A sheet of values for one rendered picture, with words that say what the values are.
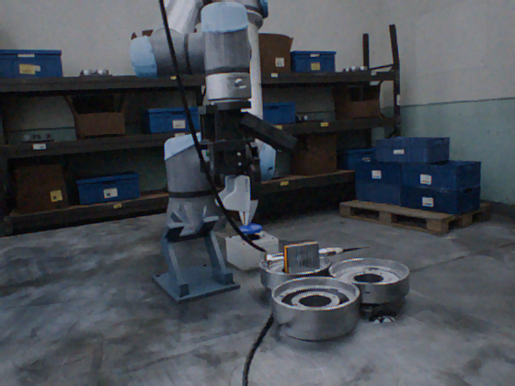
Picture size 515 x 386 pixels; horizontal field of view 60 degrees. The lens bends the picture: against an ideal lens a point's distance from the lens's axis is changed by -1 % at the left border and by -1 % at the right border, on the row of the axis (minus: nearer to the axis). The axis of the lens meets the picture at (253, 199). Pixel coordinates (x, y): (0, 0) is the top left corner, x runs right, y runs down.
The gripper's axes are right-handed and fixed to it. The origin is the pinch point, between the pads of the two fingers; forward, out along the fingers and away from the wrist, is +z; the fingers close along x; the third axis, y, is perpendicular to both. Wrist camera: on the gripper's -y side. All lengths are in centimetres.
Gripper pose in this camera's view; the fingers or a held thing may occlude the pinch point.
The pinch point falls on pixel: (249, 218)
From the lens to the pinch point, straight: 79.2
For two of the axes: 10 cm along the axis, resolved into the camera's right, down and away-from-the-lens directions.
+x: 4.4, 1.2, -8.9
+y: -9.0, 1.3, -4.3
